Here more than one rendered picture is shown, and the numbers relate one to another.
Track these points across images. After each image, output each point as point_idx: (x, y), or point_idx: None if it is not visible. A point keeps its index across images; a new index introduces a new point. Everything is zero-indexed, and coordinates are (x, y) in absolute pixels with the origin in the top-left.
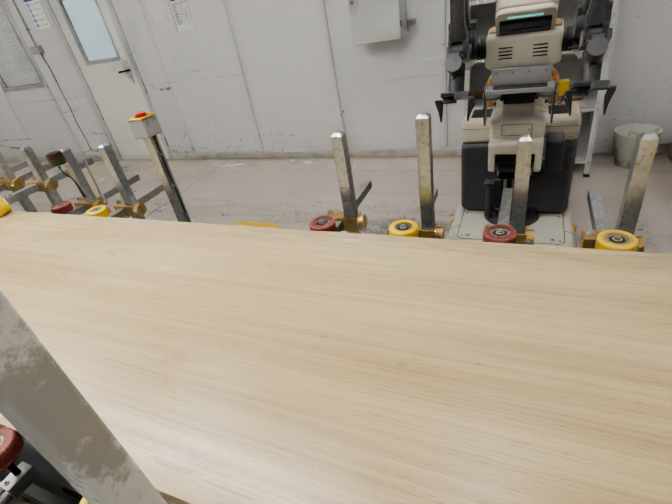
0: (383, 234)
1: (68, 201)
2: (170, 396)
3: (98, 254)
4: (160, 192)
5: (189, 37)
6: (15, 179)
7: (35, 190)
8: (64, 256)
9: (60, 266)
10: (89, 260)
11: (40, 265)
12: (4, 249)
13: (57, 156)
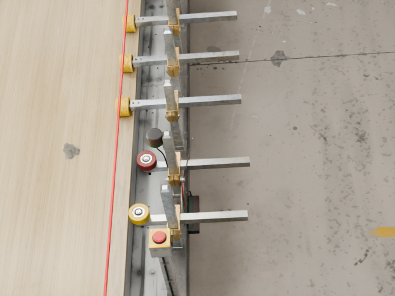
0: None
1: (153, 161)
2: None
3: (62, 292)
4: (220, 221)
5: None
6: (171, 69)
7: (162, 107)
8: (57, 261)
9: (43, 272)
10: (52, 292)
11: (43, 251)
12: (65, 187)
13: (152, 142)
